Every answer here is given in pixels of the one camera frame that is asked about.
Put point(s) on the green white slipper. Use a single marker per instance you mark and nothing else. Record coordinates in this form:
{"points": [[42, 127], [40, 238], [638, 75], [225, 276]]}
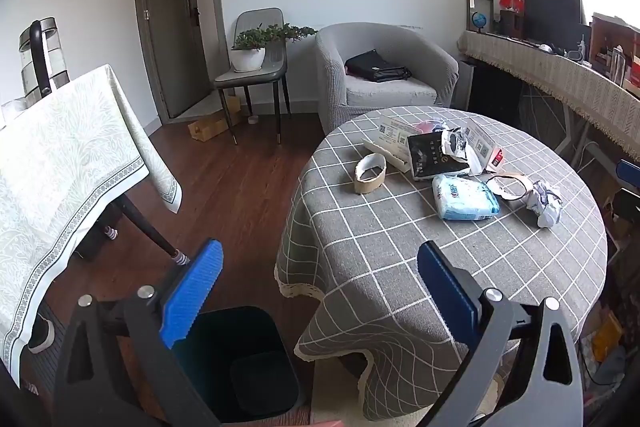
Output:
{"points": [[42, 336]]}

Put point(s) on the grey checked tablecloth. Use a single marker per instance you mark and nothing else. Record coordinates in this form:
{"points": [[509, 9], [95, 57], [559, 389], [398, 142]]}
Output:
{"points": [[380, 247]]}

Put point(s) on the beige fringed desk cloth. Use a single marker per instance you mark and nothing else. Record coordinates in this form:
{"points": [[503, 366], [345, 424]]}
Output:
{"points": [[565, 77]]}

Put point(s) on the grey dining chair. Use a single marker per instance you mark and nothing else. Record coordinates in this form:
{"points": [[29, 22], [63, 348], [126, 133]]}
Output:
{"points": [[260, 19]]}

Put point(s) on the small blue globe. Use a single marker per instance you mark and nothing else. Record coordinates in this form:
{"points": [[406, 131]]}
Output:
{"points": [[479, 20]]}

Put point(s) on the black computer monitor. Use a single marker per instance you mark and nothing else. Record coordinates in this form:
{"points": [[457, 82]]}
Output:
{"points": [[550, 14]]}

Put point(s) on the black white wrapper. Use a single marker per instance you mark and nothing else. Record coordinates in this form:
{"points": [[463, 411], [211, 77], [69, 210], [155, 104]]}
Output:
{"points": [[456, 144]]}

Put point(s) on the small red flags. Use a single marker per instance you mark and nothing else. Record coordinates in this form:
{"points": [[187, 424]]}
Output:
{"points": [[511, 1]]}

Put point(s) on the dark teal trash bin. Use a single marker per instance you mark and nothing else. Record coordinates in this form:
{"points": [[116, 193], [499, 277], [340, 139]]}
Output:
{"points": [[240, 347]]}

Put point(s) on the blue white tissue packet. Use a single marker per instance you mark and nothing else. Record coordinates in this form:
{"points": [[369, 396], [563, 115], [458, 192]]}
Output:
{"points": [[462, 199]]}

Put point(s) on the black glossy packet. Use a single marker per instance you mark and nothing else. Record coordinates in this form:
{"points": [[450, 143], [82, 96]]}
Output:
{"points": [[425, 159]]}

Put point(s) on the grey door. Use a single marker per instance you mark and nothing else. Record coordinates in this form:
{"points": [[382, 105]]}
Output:
{"points": [[175, 32]]}

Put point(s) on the framed picture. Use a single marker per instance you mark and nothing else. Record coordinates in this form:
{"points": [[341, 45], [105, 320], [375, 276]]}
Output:
{"points": [[487, 2]]}

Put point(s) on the potted green plant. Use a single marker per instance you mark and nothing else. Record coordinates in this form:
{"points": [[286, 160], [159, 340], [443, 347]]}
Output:
{"points": [[247, 57]]}

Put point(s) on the grey armchair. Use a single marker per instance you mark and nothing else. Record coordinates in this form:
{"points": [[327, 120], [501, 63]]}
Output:
{"points": [[385, 99]]}

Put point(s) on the black handbag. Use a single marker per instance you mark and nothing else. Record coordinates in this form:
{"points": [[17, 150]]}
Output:
{"points": [[377, 66]]}

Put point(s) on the red plastic wrapper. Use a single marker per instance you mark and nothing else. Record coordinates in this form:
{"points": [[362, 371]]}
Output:
{"points": [[427, 126]]}

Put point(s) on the pale green patterned tablecloth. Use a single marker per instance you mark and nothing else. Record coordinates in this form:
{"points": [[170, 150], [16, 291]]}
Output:
{"points": [[65, 167]]}

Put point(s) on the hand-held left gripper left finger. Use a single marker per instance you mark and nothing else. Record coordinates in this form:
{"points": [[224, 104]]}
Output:
{"points": [[192, 292]]}

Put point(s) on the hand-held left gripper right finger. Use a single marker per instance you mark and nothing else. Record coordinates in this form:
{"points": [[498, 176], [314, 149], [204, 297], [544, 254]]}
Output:
{"points": [[447, 292]]}

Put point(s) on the wooden desk shelf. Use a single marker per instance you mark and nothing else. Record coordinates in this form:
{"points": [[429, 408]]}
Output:
{"points": [[612, 52]]}

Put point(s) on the flat white cardboard box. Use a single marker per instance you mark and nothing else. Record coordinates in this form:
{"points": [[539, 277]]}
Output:
{"points": [[387, 142]]}

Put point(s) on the white paper ball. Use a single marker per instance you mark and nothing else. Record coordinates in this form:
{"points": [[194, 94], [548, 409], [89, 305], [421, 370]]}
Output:
{"points": [[545, 204]]}

